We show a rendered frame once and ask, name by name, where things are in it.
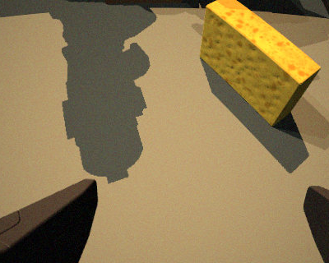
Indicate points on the yellow sponge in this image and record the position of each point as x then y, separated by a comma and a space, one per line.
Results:
262, 65

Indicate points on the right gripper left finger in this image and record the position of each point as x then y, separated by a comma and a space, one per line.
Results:
52, 230

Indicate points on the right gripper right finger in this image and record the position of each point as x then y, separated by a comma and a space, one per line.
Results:
316, 209

